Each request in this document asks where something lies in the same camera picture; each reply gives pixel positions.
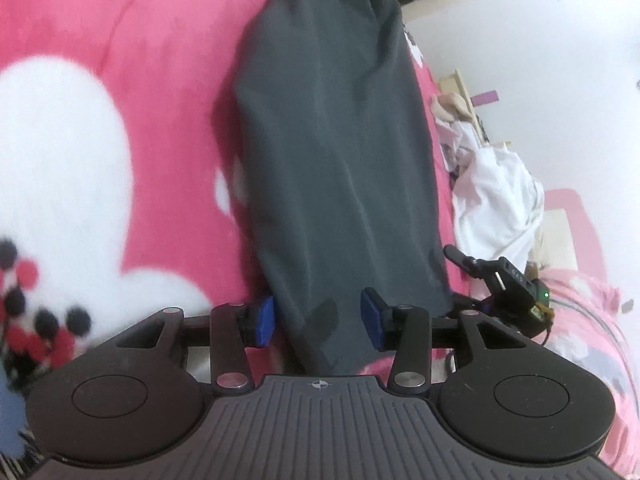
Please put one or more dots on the dark grey pants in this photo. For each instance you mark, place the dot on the dark grey pants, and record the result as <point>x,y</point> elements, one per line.
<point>330,160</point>

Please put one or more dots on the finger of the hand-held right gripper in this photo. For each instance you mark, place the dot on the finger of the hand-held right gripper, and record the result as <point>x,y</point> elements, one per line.
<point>462,260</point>
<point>470,304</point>

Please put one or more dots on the beige crumpled cloth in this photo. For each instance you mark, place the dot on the beige crumpled cloth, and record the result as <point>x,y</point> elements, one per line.
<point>450,105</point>

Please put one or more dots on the pink patterned quilt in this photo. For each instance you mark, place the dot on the pink patterned quilt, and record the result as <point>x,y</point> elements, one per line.
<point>595,340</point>

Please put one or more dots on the white crumpled cloth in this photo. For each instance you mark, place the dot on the white crumpled cloth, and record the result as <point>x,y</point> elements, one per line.
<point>500,205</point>

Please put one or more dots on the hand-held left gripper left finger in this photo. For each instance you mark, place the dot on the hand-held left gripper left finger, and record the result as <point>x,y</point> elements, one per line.
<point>262,322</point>

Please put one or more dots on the purple wall sticker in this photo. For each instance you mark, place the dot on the purple wall sticker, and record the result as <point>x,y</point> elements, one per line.
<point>486,97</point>

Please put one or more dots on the pink bordered mat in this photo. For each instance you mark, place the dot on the pink bordered mat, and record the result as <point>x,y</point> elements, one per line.
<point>582,210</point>

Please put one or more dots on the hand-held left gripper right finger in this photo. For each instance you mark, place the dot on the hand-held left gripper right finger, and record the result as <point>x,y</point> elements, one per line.
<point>372,320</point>

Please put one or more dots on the wooden frame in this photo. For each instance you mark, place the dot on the wooden frame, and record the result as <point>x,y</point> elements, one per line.
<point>467,95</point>

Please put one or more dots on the pink floral blanket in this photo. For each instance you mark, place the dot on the pink floral blanket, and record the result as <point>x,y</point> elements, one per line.
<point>165,135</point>

